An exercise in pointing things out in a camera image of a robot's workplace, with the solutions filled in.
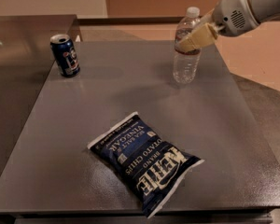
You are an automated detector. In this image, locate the clear plastic water bottle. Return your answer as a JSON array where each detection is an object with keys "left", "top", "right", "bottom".
[{"left": 173, "top": 7, "right": 201, "bottom": 84}]

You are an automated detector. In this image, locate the dark blue chips bag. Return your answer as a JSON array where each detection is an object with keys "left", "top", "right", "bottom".
[{"left": 88, "top": 112, "right": 203, "bottom": 218}]

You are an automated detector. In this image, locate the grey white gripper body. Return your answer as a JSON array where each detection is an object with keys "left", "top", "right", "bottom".
[{"left": 211, "top": 0, "right": 260, "bottom": 37}]

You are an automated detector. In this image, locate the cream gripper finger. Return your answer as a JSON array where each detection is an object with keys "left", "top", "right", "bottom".
[
  {"left": 199, "top": 10, "right": 215, "bottom": 26},
  {"left": 178, "top": 24, "right": 218, "bottom": 52}
]

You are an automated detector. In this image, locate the blue pepsi can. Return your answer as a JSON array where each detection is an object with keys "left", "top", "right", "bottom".
[{"left": 50, "top": 34, "right": 80, "bottom": 77}]

